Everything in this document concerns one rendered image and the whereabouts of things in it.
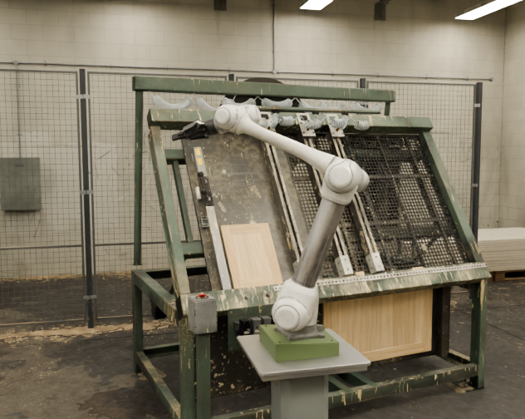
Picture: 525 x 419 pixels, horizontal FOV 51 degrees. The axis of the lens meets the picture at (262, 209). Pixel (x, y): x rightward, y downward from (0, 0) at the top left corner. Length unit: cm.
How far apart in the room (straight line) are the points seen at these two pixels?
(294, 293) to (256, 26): 656
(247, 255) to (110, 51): 540
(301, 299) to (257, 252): 105
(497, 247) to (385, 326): 409
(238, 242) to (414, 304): 143
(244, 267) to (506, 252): 521
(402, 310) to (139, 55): 552
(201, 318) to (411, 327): 179
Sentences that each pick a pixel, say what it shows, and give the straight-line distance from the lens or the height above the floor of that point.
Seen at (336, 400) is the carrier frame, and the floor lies 15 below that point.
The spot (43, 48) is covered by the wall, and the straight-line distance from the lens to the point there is 827.
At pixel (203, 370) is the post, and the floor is 56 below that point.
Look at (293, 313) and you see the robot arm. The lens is 229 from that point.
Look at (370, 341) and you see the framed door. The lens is 393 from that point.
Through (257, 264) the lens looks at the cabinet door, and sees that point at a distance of 328.
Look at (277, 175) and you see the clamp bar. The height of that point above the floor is 152.
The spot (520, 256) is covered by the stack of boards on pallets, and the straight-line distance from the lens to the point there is 810.
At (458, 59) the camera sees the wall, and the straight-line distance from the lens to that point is 980.
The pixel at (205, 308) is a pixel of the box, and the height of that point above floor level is 89.
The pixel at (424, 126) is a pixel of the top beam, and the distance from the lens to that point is 448.
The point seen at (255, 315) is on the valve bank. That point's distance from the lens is 316.
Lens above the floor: 164
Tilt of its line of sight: 5 degrees down
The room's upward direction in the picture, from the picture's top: straight up
